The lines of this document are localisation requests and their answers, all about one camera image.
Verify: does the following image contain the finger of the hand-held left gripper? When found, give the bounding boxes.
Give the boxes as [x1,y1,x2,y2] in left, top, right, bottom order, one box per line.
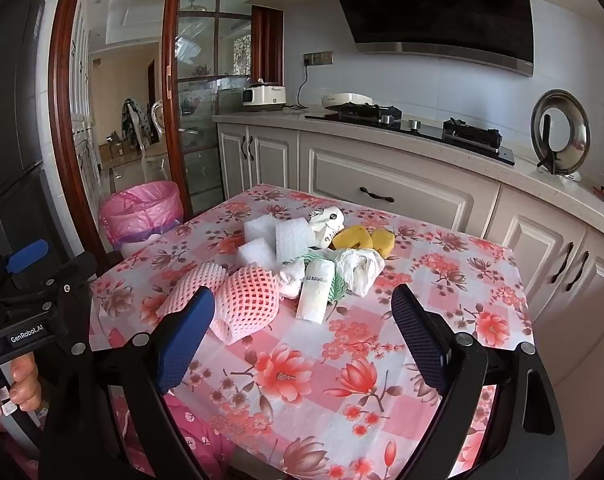
[42,252,100,361]
[4,239,50,276]

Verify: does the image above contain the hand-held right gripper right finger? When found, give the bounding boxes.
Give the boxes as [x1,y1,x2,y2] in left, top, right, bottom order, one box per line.
[391,284,570,480]

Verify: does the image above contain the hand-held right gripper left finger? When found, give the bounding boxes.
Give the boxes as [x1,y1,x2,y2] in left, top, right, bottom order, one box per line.
[42,285,218,480]

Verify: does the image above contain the green patterned cloth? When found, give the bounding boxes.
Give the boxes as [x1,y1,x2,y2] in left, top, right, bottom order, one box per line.
[304,246,354,304]

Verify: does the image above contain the trash bin with pink bag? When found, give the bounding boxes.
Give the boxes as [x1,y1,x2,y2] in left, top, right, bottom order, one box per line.
[99,181,185,257]

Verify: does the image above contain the white plastic bag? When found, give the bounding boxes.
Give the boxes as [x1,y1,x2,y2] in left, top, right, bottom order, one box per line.
[279,257,308,298]
[334,249,386,296]

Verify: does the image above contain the white foam block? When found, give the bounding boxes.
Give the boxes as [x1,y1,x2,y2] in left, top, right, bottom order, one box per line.
[237,242,279,275]
[243,217,278,256]
[274,219,315,266]

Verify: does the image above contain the white printed paper wrapper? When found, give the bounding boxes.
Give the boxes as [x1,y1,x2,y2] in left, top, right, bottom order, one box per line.
[309,207,346,250]

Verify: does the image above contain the person's left hand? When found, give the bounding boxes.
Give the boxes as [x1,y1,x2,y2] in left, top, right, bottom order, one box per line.
[0,351,40,417]

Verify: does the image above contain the pink foam fruit net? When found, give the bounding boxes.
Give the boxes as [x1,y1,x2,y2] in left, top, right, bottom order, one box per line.
[156,261,230,318]
[209,266,283,346]

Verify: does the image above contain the person's pink floral pants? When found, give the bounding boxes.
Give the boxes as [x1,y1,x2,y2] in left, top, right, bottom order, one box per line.
[117,390,235,480]

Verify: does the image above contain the yellow sponge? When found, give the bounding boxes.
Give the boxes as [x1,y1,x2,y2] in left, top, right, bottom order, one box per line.
[332,225,375,252]
[371,230,397,260]

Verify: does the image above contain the white tissue packet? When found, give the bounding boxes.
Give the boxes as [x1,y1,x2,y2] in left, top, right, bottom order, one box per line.
[295,255,339,322]

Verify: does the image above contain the pink floral tablecloth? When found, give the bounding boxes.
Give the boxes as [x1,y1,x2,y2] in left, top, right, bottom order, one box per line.
[89,183,535,480]

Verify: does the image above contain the cardboard boxes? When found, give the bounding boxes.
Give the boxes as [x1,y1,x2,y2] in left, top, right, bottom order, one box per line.
[99,132,134,161]

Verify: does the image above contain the white tall cabinet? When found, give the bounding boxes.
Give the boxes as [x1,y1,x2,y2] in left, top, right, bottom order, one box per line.
[71,7,102,201]

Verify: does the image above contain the white kitchen base cabinet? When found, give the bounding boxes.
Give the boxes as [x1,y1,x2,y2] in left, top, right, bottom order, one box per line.
[213,109,604,411]

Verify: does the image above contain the dark patterned clothes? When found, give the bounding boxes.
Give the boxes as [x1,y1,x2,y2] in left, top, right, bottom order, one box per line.
[121,97,151,148]

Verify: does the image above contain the white ornate chair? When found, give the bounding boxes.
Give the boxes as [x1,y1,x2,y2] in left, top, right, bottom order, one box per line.
[141,100,168,171]

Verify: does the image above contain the black gas stove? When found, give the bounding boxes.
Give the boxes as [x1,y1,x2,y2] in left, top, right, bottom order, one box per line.
[304,102,516,166]

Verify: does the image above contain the wooden framed glass sliding door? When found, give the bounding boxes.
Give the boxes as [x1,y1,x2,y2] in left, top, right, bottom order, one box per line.
[162,0,285,216]

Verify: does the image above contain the black lid stand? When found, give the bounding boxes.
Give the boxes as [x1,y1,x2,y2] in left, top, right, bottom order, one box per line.
[536,114,583,177]

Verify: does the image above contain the white rice cooker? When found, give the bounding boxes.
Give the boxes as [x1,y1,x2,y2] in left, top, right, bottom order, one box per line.
[242,80,288,112]

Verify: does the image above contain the steel pot lid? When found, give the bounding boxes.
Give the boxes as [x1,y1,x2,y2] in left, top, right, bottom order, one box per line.
[530,89,592,173]

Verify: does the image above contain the black range hood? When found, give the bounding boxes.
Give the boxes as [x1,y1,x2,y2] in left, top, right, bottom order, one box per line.
[321,0,535,78]

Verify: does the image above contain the reddish wooden door frame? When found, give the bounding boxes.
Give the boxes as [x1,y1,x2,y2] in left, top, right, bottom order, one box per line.
[48,0,123,267]

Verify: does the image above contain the black power cable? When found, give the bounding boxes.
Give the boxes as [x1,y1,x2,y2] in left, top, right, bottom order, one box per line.
[286,62,311,110]

